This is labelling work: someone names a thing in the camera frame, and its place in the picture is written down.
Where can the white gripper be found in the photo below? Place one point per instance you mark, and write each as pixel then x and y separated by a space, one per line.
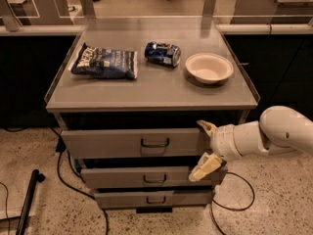
pixel 222 142

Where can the grey top drawer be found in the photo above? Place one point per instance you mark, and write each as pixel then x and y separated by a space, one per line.
pixel 135 143

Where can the grey drawer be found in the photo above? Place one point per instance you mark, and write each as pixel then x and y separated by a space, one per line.
pixel 135 143
pixel 154 199
pixel 144 177

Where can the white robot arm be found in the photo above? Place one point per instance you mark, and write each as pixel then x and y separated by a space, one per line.
pixel 280 130

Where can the grey drawer cabinet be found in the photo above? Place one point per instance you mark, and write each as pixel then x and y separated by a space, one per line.
pixel 159 98

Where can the grey middle drawer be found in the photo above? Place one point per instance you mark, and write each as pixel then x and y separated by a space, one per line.
pixel 144 177

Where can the grey bottom drawer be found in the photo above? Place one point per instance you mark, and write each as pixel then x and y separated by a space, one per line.
pixel 154 199

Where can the white bowl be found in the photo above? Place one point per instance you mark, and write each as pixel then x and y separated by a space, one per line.
pixel 209 68

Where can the blue soda can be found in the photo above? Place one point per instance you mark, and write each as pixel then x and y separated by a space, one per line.
pixel 163 54

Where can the blue chip bag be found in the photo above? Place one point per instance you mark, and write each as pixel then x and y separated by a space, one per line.
pixel 105 63

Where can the grey background desk right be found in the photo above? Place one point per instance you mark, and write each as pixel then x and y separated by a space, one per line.
pixel 273 12

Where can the grey background desk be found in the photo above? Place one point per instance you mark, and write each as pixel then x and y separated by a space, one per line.
pixel 273 12
pixel 41 12

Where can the black pole on floor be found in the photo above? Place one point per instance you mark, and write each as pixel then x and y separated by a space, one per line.
pixel 36 176

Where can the grey background desk left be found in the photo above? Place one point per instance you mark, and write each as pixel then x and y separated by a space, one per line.
pixel 41 12

